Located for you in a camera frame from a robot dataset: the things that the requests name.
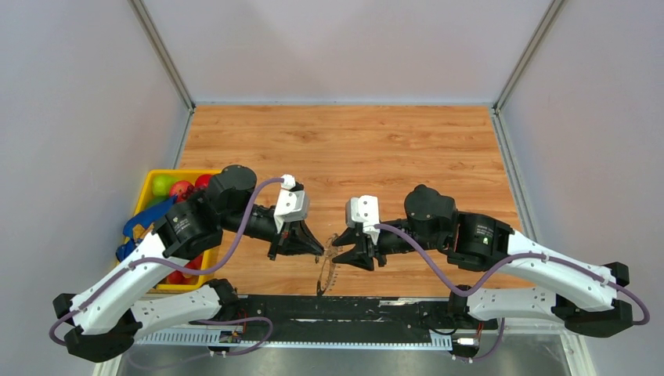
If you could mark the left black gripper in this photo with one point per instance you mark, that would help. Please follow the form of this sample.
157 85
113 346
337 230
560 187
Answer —
296 238

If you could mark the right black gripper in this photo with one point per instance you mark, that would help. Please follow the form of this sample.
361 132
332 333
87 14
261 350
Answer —
365 250

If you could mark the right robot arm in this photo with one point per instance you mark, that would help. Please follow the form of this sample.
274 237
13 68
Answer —
519 277

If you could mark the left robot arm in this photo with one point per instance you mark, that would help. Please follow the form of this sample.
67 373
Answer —
106 319

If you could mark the red apple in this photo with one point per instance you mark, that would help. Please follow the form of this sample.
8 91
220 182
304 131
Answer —
202 181
181 190

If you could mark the small red fruits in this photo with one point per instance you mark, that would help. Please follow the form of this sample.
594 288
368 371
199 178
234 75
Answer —
180 278

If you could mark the yellow plastic bin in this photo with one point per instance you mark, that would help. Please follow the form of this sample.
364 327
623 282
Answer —
146 195

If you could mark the green pear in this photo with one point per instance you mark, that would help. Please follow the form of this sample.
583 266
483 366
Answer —
161 185

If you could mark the blue chip bag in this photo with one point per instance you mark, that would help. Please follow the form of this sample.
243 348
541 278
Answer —
136 226

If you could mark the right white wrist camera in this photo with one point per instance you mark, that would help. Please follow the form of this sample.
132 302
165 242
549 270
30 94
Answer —
364 211

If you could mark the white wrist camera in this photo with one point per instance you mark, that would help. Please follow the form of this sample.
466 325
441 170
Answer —
292 203
364 211

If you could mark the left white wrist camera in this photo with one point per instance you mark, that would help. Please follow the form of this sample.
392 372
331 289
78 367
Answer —
292 203

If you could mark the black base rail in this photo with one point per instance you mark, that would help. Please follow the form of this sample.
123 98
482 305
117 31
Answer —
347 319

